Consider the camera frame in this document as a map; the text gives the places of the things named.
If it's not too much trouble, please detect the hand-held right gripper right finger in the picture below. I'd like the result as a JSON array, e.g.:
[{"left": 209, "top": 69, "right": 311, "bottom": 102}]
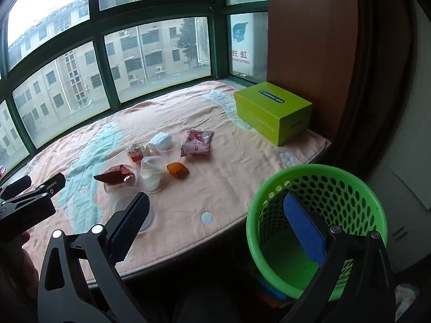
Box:
[{"left": 279, "top": 193, "right": 396, "bottom": 323}]

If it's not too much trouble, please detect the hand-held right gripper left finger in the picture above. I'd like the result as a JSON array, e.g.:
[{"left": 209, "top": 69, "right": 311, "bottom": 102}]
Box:
[{"left": 37, "top": 192, "right": 150, "bottom": 323}]

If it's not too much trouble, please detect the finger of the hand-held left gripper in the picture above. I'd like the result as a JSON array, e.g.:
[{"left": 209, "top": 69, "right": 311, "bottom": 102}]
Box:
[
  {"left": 17, "top": 173, "right": 67, "bottom": 202},
  {"left": 0, "top": 175, "right": 32, "bottom": 200}
]

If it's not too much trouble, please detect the clear plastic tray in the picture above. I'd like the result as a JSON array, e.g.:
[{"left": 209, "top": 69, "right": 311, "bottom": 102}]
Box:
[{"left": 110, "top": 190, "right": 158, "bottom": 234}]

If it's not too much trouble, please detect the green perforated plastic basket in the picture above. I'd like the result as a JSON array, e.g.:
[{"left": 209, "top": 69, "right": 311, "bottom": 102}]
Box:
[{"left": 246, "top": 164, "right": 388, "bottom": 301}]

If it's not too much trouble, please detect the clear domed plastic cup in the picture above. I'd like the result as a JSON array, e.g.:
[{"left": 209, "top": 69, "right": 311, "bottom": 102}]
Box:
[{"left": 139, "top": 156, "right": 167, "bottom": 194}]

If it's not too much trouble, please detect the person's left hand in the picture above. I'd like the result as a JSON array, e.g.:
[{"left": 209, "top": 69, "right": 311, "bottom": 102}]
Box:
[{"left": 20, "top": 232, "right": 40, "bottom": 301}]

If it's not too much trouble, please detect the round clear plastic container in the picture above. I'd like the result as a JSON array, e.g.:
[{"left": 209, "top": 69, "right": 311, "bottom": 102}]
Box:
[{"left": 104, "top": 166, "right": 139, "bottom": 196}]

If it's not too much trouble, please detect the dark red foil wrapper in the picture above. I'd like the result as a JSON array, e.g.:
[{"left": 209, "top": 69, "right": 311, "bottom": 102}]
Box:
[{"left": 93, "top": 164, "right": 135, "bottom": 185}]

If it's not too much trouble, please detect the small red white wrapper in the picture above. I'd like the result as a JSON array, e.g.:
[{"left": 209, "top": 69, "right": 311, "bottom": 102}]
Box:
[{"left": 127, "top": 144, "right": 145, "bottom": 164}]

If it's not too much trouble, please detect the orange jelly piece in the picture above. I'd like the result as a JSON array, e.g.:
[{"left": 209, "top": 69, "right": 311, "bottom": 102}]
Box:
[{"left": 166, "top": 162, "right": 190, "bottom": 178}]

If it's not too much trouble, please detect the small cup with white lid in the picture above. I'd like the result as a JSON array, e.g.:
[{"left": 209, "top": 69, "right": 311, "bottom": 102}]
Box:
[{"left": 148, "top": 132, "right": 173, "bottom": 152}]

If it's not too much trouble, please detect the pink printed blanket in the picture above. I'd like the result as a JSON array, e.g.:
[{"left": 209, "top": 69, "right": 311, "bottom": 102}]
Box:
[{"left": 0, "top": 81, "right": 332, "bottom": 283}]

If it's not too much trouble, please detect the red snack packet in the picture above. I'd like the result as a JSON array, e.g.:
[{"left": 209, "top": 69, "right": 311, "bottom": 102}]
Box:
[{"left": 181, "top": 129, "right": 215, "bottom": 158}]

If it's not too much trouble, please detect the green cardboard box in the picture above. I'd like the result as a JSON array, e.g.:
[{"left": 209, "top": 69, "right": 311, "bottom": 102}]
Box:
[{"left": 234, "top": 81, "right": 313, "bottom": 147}]

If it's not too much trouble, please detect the white cabinet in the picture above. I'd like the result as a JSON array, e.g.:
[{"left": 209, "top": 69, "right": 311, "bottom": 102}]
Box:
[{"left": 367, "top": 3, "right": 431, "bottom": 273}]

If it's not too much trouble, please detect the patterned white cloth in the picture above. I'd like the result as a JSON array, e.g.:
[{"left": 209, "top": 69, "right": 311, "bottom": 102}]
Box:
[{"left": 394, "top": 283, "right": 421, "bottom": 321}]

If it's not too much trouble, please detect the beige apartment building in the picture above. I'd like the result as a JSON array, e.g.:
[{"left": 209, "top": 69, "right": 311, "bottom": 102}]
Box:
[{"left": 0, "top": 0, "right": 213, "bottom": 162}]

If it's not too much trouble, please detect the wooden wardrobe panel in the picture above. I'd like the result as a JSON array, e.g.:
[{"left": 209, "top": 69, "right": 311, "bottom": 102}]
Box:
[{"left": 266, "top": 0, "right": 358, "bottom": 142}]

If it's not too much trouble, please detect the white box with leaf print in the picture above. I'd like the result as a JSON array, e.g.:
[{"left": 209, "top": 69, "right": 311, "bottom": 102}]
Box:
[{"left": 229, "top": 13, "right": 269, "bottom": 75}]

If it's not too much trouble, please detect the green window frame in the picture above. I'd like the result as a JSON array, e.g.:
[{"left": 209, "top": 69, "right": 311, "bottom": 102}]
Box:
[{"left": 0, "top": 0, "right": 269, "bottom": 175}]

